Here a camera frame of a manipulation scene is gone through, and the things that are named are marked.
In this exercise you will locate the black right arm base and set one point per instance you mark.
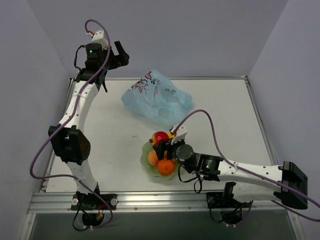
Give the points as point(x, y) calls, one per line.
point(233, 212)

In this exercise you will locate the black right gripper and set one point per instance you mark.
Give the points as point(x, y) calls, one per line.
point(163, 149)

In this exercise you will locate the red fake fruit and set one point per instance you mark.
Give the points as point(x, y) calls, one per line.
point(160, 137)

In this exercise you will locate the orange fake fruit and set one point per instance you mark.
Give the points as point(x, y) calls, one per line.
point(165, 167)

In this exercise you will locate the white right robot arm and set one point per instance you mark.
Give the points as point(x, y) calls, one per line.
point(286, 183)

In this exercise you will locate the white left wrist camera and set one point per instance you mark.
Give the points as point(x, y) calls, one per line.
point(99, 37)

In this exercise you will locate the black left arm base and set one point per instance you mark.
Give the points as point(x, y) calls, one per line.
point(91, 212)

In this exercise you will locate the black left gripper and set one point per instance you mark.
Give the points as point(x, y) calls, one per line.
point(118, 60)

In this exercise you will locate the yellow fake banana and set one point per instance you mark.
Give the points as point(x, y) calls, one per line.
point(171, 136)

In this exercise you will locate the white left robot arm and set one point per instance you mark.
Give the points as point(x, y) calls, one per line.
point(67, 138)

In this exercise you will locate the aluminium front rail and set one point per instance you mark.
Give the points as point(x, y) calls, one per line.
point(127, 202)

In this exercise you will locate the light blue plastic bag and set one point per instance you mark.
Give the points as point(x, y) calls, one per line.
point(155, 97)

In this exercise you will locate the pink fake peach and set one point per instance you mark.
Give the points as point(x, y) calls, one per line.
point(152, 158)

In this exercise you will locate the green scalloped glass bowl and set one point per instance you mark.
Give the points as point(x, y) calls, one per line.
point(152, 171)

